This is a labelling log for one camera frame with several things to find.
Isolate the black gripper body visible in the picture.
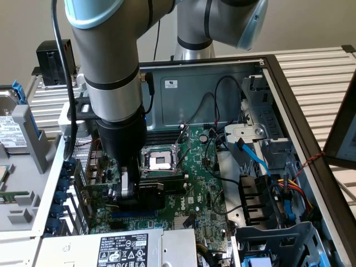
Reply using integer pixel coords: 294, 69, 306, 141
96, 111, 148, 168

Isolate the green graphics card black fan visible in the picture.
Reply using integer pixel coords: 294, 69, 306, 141
73, 159, 167, 235

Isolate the thin locking lever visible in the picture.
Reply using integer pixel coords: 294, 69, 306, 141
141, 167, 179, 174

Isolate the black RAM slot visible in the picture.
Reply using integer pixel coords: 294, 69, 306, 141
146, 128, 185, 138
139, 174, 189, 184
145, 136, 181, 146

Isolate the CPU socket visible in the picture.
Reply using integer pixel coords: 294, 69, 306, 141
139, 146, 181, 177

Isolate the silver socket cover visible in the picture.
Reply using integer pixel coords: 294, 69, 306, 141
174, 125, 193, 156

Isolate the small silver heat sink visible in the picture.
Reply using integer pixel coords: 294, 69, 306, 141
174, 215, 195, 230

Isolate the green Dell motherboard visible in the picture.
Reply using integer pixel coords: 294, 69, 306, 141
88, 125, 232, 251

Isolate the silver power supply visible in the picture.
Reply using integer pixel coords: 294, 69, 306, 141
33, 228, 199, 267

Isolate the open grey PC case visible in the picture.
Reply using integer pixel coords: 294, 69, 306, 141
32, 54, 356, 267

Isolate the grey parts rack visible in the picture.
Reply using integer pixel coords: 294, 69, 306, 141
0, 104, 62, 238

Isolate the black box device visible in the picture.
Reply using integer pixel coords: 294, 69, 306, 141
36, 38, 76, 86

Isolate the bare green RAM stick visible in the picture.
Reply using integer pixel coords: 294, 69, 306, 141
0, 190, 30, 203

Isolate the silver hard disk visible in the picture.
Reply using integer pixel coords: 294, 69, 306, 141
0, 86, 30, 154

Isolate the CPU chip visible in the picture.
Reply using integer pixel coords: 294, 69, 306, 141
0, 164, 16, 191

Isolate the black plastic fan shroud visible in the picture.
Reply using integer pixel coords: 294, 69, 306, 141
238, 174, 279, 228

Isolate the silver disk bay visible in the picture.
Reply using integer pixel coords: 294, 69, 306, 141
224, 75, 296, 157

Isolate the blue plastic latch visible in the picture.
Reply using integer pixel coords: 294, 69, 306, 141
283, 191, 296, 222

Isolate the grey disk bay cage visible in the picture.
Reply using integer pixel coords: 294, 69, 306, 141
230, 221, 336, 267

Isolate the dark framed panel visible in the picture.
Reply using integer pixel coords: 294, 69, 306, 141
324, 71, 356, 170

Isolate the thin red wire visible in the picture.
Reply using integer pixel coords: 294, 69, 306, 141
76, 139, 104, 168

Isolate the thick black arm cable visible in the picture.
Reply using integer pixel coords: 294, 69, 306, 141
51, 0, 79, 162

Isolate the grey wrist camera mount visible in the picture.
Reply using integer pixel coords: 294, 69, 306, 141
57, 96, 98, 139

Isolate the black cable gold connector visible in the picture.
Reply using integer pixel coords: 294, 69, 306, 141
139, 71, 155, 115

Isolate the black arched wire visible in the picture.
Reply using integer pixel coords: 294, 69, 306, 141
185, 92, 216, 125

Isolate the black looped wire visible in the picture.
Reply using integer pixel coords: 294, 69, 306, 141
214, 76, 243, 126

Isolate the black wire over motherboard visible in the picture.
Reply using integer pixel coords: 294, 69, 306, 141
211, 177, 243, 215

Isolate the thin black hanging cable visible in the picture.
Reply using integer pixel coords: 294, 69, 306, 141
152, 19, 162, 62

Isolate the blue disk rail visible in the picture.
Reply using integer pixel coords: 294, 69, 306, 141
12, 80, 38, 134

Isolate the blue flat wire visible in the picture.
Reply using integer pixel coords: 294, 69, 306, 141
235, 140, 272, 177

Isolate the yellow red power wire bundle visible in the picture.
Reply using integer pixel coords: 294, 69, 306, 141
274, 177, 315, 215

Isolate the red black twisted wire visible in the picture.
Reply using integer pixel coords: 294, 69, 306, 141
294, 151, 327, 179

